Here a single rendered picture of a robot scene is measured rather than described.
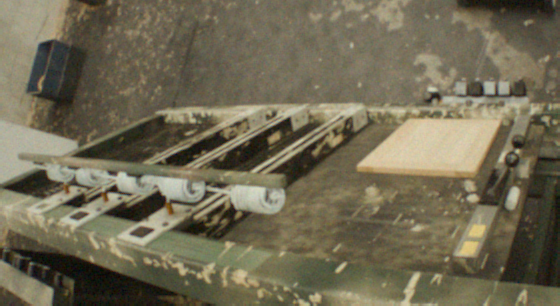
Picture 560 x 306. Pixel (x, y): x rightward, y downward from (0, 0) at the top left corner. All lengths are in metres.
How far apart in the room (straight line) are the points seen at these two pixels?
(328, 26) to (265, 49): 0.52
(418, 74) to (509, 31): 0.62
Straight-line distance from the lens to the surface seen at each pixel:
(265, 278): 0.88
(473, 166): 1.45
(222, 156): 1.72
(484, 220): 1.11
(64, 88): 5.40
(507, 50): 2.93
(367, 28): 3.27
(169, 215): 1.21
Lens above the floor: 2.66
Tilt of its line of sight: 53 degrees down
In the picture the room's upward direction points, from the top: 69 degrees counter-clockwise
